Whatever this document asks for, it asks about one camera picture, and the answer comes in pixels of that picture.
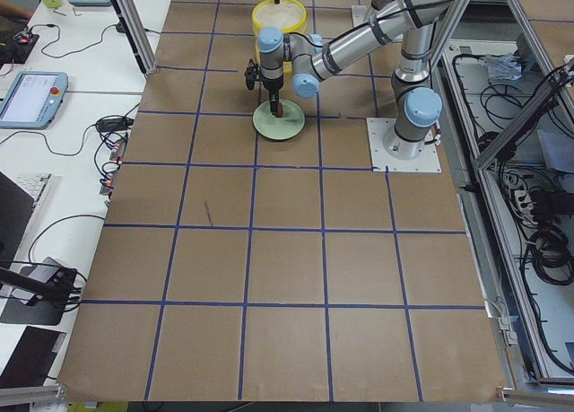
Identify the white keyboard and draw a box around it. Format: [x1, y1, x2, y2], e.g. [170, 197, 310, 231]
[13, 172, 60, 217]

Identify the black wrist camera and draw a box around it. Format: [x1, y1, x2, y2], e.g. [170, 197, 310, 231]
[244, 58, 261, 91]

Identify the light green round plate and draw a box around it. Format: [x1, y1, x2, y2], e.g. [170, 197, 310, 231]
[252, 99, 305, 140]

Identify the yellow bamboo steamer layer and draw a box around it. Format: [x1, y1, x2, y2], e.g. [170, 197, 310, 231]
[255, 39, 270, 65]
[251, 0, 308, 35]

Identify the black camera on stand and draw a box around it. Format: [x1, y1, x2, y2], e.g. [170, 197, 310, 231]
[1, 258, 87, 312]

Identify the aluminium frame rail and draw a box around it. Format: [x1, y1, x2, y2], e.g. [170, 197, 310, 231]
[474, 59, 573, 170]

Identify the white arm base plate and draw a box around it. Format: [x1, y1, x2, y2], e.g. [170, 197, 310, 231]
[366, 118, 442, 173]
[351, 5, 375, 27]

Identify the aluminium frame post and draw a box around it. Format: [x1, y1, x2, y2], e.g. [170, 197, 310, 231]
[110, 0, 157, 75]

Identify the black power adapter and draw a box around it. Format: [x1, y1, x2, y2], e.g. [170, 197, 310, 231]
[95, 117, 134, 133]

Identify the teach pendant with red button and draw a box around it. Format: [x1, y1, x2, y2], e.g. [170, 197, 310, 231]
[1, 71, 68, 130]

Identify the black laptop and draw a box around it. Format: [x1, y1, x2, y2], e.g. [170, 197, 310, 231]
[0, 173, 34, 268]

